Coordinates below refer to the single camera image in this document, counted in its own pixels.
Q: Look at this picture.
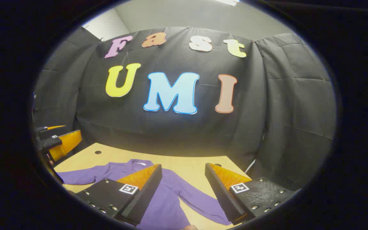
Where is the black backdrop cloth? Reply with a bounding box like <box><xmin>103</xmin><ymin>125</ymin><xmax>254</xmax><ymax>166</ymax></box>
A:
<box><xmin>32</xmin><ymin>27</ymin><xmax>337</xmax><ymax>192</ymax></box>

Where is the purple shirt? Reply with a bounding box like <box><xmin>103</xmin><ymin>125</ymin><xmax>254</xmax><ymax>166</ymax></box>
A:
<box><xmin>56</xmin><ymin>159</ymin><xmax>232</xmax><ymax>230</ymax></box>

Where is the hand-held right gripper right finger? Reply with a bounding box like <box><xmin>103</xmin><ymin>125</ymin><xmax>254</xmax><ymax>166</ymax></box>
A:
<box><xmin>205</xmin><ymin>163</ymin><xmax>296</xmax><ymax>226</ymax></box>

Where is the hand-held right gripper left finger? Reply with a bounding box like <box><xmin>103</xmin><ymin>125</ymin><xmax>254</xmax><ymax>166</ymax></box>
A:
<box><xmin>75</xmin><ymin>164</ymin><xmax>163</xmax><ymax>226</ymax></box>

